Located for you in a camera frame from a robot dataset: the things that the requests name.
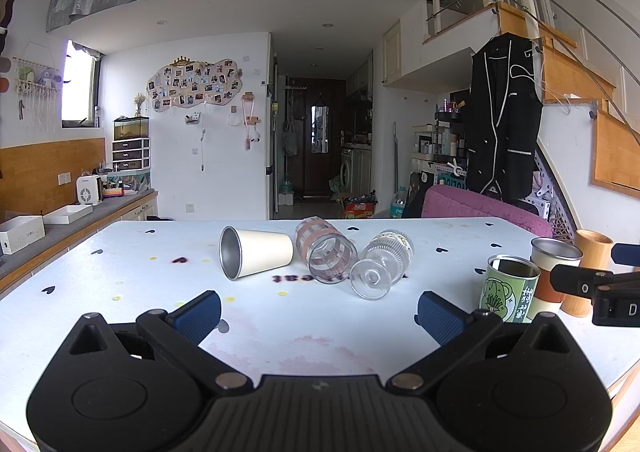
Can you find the clear ribbed glass cup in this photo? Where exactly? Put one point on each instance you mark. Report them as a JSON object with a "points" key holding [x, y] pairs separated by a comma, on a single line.
{"points": [[387, 252]]}

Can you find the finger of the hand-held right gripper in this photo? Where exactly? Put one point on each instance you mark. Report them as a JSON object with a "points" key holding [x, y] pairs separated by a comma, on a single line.
{"points": [[575, 282], [627, 254]]}

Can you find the grey topped counter cabinet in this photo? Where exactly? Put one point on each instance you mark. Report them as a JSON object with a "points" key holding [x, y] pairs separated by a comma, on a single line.
{"points": [[75, 232]]}

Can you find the hanging tote bag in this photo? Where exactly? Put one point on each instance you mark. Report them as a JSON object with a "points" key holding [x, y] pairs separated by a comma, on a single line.
{"points": [[290, 142]]}

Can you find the red cardboard box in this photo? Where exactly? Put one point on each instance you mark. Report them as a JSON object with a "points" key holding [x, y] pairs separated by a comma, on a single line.
{"points": [[360, 209]]}

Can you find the pink upholstered chair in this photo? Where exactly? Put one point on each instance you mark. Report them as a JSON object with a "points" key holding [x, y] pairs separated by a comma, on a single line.
{"points": [[475, 204]]}

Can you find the cream metal cup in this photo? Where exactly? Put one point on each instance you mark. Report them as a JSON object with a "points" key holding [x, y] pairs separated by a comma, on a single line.
{"points": [[265, 252]]}

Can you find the cloud-shaped photo board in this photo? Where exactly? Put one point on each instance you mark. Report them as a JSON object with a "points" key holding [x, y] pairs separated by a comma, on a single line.
{"points": [[195, 82]]}

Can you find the dried flower vase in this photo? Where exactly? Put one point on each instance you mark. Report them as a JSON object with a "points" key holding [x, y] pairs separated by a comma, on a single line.
{"points": [[139, 104]]}

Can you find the white shallow tray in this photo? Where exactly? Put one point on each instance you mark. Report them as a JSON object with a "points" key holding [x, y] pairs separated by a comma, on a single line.
{"points": [[67, 214]]}

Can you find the washing machine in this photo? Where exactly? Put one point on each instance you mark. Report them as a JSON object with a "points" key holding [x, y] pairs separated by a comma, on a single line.
{"points": [[352, 169]]}

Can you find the pink hanging wall ornament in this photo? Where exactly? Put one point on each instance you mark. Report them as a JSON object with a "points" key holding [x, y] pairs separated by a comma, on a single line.
{"points": [[250, 119]]}

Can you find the plastic water bottle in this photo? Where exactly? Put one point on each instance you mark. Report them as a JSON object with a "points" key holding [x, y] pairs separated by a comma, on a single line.
{"points": [[398, 204]]}

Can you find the macrame wall hanger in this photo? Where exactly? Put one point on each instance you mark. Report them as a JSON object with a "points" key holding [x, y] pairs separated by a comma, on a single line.
{"points": [[35, 87]]}

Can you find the bamboo cup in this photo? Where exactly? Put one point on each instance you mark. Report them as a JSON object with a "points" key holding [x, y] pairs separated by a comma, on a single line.
{"points": [[595, 252]]}

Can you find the window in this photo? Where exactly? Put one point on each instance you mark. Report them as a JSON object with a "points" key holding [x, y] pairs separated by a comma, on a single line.
{"points": [[77, 87]]}

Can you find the white cardboard box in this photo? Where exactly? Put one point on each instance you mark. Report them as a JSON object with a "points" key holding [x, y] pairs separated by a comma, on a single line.
{"points": [[20, 232]]}

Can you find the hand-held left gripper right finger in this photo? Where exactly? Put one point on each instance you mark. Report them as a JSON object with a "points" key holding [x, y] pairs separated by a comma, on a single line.
{"points": [[440, 319]]}

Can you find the green printed tin cup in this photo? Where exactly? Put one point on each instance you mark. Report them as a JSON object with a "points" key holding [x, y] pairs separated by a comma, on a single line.
{"points": [[505, 294]]}

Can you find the white desktop heater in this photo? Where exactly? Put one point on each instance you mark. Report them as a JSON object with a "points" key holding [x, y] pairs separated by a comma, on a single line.
{"points": [[89, 191]]}

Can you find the hanging mirror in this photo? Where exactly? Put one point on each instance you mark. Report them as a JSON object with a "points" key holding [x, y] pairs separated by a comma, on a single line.
{"points": [[319, 129]]}

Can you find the black jacket with white trim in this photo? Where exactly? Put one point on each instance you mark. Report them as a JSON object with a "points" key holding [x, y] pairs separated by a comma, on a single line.
{"points": [[500, 122]]}

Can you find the small drawer organizer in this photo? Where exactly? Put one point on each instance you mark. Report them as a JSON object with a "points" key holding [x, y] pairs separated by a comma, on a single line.
{"points": [[131, 154]]}

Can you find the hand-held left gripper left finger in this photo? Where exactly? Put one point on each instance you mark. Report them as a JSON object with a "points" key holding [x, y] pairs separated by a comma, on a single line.
{"points": [[197, 318]]}

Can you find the orange and white cup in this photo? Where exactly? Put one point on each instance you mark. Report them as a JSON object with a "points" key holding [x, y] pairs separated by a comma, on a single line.
{"points": [[540, 277]]}

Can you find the black shelf rack with bottles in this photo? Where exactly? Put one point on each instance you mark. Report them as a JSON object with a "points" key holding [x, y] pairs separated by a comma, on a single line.
{"points": [[450, 132]]}

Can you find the glass fish tank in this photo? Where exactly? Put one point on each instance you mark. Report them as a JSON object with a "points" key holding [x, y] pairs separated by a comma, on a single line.
{"points": [[131, 129]]}

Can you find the pink striped glass cup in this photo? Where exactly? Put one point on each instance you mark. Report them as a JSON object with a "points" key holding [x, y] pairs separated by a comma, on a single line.
{"points": [[325, 247]]}

